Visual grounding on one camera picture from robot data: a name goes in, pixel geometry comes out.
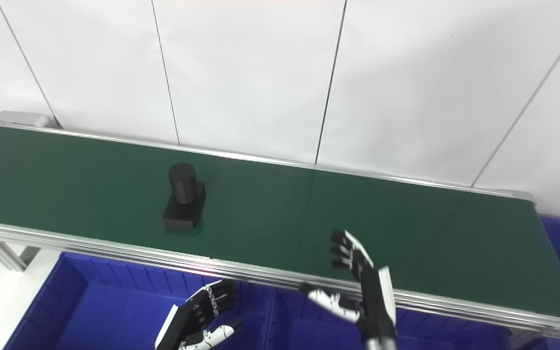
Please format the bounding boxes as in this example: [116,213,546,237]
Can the green conveyor belt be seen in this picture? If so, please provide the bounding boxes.
[0,110,560,350]
[0,125,560,322]

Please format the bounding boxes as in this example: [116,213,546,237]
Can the black cylinder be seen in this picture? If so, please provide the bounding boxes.
[161,162,207,232]

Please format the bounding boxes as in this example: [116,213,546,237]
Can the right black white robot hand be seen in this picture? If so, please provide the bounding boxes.
[299,228,398,341]

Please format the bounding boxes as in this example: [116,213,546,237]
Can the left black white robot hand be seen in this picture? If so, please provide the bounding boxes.
[155,279,243,350]

